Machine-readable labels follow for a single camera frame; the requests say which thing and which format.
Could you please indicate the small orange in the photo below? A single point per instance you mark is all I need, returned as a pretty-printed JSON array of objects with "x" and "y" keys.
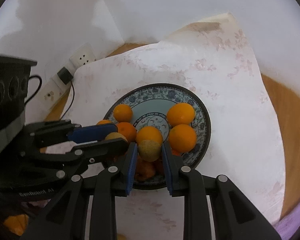
[
  {"x": 104, "y": 121},
  {"x": 123, "y": 113}
]

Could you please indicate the white floral table cover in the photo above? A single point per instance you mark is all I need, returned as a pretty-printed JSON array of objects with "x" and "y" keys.
[{"x": 201, "y": 90}]

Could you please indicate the large orange pile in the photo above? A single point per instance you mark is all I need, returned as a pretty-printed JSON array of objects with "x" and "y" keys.
[{"x": 180, "y": 113}]

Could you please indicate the black camera module on gripper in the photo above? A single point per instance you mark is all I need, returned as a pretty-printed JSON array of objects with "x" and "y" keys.
[{"x": 14, "y": 79}]

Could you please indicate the white wall socket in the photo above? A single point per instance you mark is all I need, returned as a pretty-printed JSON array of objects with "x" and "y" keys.
[{"x": 82, "y": 56}]

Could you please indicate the blue floral ceramic plate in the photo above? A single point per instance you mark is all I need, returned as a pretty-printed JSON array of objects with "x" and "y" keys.
[{"x": 150, "y": 104}]

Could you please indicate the white coax wall plate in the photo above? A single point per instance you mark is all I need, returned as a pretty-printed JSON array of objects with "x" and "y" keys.
[{"x": 49, "y": 95}]

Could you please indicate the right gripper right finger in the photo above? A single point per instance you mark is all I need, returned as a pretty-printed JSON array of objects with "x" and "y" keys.
[{"x": 195, "y": 192}]

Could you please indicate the black power adapter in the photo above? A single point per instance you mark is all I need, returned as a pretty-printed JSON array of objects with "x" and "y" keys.
[{"x": 65, "y": 76}]

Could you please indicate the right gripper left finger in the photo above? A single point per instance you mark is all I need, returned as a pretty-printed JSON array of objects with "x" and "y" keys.
[{"x": 65, "y": 216}]

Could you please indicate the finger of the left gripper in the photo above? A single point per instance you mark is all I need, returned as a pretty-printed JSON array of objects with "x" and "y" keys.
[
  {"x": 55, "y": 132},
  {"x": 100, "y": 151}
]

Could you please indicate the purple fluffy towel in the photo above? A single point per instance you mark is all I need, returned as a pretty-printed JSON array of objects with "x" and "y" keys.
[{"x": 289, "y": 226}]

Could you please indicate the red apple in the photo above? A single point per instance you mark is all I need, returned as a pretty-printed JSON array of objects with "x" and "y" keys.
[
  {"x": 175, "y": 152},
  {"x": 144, "y": 170}
]

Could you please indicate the large yellow orange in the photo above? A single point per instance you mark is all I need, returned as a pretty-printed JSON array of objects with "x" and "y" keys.
[{"x": 182, "y": 138}]

